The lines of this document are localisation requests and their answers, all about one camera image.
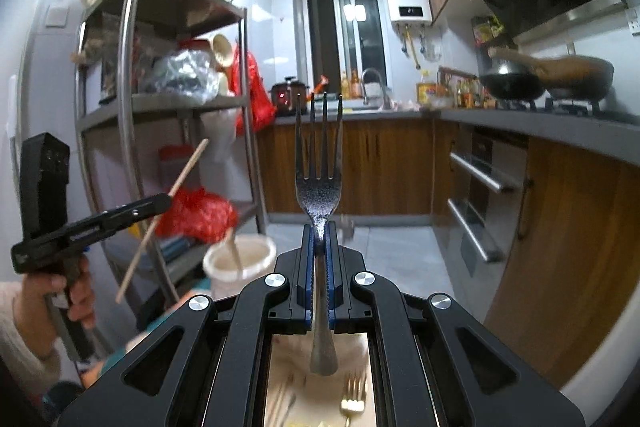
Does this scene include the person's left forearm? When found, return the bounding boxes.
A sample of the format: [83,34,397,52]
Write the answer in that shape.
[0,282,61,400]

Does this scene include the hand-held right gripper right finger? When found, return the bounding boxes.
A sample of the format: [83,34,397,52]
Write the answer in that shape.
[325,222,586,427]

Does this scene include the black wok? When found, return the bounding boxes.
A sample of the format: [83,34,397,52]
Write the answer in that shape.
[479,72,547,102]

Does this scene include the gold fork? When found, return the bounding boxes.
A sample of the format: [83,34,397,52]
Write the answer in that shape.
[340,372,368,427]

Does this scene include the row of condiment bottles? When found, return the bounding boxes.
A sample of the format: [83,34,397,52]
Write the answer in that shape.
[437,74,493,109]

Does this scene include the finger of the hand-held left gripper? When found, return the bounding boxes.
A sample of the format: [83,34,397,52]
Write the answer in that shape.
[102,193,173,235]

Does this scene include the beige ladle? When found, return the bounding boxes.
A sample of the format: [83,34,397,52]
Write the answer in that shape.
[212,34,235,68]

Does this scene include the dark metal fork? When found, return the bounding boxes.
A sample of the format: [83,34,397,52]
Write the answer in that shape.
[294,92,345,376]

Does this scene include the red lid plastic container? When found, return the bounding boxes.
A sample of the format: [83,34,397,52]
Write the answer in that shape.
[159,146,195,188]

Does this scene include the metal shelf rack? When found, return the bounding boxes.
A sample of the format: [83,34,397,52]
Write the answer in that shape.
[74,0,268,333]

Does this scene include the clear plastic bag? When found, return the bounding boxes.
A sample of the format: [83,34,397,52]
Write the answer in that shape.
[140,49,221,102]

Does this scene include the dark red pressure cooker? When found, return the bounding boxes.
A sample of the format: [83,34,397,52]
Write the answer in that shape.
[270,78,310,116]

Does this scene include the steel faucet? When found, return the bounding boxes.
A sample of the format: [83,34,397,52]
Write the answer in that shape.
[361,68,393,110]

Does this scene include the hanging red plastic bag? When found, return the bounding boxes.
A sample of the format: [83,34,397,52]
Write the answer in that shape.
[234,47,277,135]

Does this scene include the built-in steel oven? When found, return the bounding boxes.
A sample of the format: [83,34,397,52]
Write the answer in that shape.
[445,127,528,280]

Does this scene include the brown wok with wooden handle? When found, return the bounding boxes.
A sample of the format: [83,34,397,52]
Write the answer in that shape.
[487,47,615,100]

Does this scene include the wooden spoon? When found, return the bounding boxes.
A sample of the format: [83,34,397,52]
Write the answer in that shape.
[224,227,246,273]

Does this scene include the seasoning packets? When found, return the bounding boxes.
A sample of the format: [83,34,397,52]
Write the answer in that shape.
[471,16,506,46]

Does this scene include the orange bottles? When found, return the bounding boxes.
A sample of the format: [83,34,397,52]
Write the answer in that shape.
[341,69,362,100]

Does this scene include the gas stove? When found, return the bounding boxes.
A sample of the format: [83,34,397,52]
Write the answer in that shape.
[495,97,606,115]

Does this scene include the person's left hand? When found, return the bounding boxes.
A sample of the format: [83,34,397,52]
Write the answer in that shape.
[17,257,97,356]

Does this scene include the crumpled red plastic bag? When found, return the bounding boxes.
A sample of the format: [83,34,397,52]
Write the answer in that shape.
[155,188,238,244]

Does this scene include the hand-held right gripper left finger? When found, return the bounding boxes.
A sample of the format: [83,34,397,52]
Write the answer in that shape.
[57,223,317,427]

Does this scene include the yellow oil bottle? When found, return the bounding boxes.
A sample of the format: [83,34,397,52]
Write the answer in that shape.
[416,74,437,108]

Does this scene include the wooden base cabinet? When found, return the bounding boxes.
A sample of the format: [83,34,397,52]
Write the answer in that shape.
[482,139,640,390]
[257,117,453,220]

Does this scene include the sliding window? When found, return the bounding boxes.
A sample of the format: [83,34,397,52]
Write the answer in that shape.
[300,0,388,90]

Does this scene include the wooden chopstick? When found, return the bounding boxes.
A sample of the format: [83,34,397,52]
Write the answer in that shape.
[115,138,210,305]

